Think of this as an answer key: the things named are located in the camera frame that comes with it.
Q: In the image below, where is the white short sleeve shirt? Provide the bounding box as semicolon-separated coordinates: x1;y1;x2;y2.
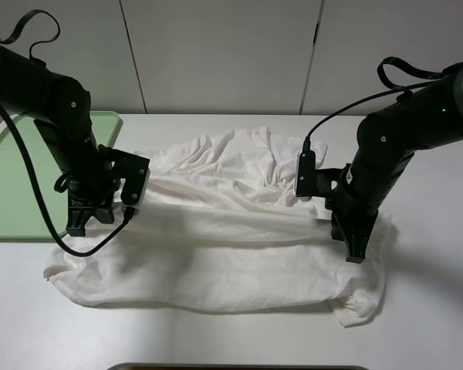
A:
43;127;393;327

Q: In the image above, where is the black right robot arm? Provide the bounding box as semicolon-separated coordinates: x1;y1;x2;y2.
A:
330;68;463;264

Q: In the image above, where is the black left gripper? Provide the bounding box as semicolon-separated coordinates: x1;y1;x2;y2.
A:
54;169;118;237

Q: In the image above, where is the black right camera cable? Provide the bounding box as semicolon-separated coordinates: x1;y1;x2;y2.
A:
302;56;463;155

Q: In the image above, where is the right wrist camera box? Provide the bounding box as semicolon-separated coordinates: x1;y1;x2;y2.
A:
295;150;316;202

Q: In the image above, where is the green plastic tray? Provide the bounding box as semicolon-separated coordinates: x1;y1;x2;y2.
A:
0;109;123;243

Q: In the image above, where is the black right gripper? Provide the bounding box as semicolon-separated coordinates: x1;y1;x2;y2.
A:
330;184;382;264

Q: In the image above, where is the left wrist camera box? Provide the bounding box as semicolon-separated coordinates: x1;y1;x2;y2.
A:
107;148;150;208

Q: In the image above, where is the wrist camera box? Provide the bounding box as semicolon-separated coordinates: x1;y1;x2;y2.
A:
107;148;150;208
295;150;316;202

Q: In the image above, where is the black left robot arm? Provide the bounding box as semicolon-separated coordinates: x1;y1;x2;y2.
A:
0;41;120;237

